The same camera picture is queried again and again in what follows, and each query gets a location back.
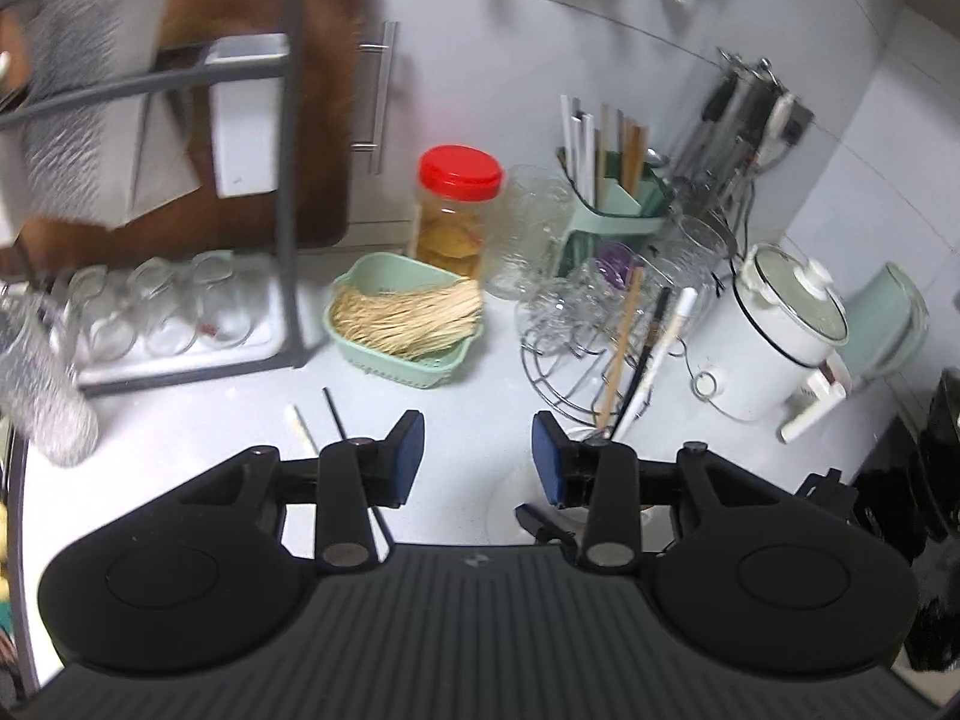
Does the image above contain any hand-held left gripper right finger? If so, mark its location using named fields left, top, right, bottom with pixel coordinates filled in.
left=531, top=412, right=785, bottom=569

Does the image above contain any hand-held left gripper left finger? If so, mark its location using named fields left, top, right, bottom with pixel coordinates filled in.
left=180, top=411, right=426, bottom=571

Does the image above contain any white chopstick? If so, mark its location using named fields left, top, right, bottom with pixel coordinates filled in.
left=285, top=405, right=320, bottom=458

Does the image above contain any wooden chopstick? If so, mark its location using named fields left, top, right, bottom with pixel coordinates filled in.
left=594, top=268, right=646, bottom=430

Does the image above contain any row of hanging steel utensils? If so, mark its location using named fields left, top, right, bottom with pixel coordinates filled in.
left=664, top=49, right=815, bottom=241

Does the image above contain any pale green kettle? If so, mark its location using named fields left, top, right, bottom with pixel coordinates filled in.
left=844, top=262, right=931, bottom=383

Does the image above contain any bundle of dried beige strands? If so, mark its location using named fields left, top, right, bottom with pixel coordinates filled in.
left=330, top=277, right=485, bottom=361

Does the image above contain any white drip tray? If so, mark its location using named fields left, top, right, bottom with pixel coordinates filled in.
left=71, top=247, right=290, bottom=391

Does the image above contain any green plastic basket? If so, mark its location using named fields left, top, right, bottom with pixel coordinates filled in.
left=324, top=253, right=485, bottom=391

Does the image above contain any white electric cooker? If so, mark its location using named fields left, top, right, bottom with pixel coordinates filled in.
left=688, top=242, right=852, bottom=445

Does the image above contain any purple round plastic piece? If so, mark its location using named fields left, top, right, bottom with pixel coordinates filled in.
left=595, top=240, right=646, bottom=290

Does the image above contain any set of textured glass mugs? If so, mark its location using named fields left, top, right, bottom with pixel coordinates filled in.
left=484, top=163, right=740, bottom=361

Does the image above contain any green utensil holder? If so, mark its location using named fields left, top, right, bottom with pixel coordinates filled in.
left=555, top=146, right=672, bottom=271

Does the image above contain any red-lid plastic jar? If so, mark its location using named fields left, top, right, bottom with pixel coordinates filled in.
left=415, top=145, right=505, bottom=282

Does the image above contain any dark metal dish rack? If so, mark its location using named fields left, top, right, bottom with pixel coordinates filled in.
left=0, top=0, right=320, bottom=398

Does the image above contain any bunch of assorted chopsticks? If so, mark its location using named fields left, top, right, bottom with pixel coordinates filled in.
left=559, top=94, right=650, bottom=200

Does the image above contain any wooden cutting board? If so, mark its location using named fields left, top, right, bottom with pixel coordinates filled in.
left=15, top=0, right=398, bottom=256

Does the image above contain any textured glass pitcher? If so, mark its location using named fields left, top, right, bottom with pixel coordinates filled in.
left=0, top=292, right=100, bottom=466

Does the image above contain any textured steel cleaver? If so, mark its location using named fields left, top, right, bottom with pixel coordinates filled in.
left=15, top=0, right=177, bottom=188

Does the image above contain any steel wire cup rack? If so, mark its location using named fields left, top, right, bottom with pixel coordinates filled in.
left=517, top=281, right=702, bottom=432

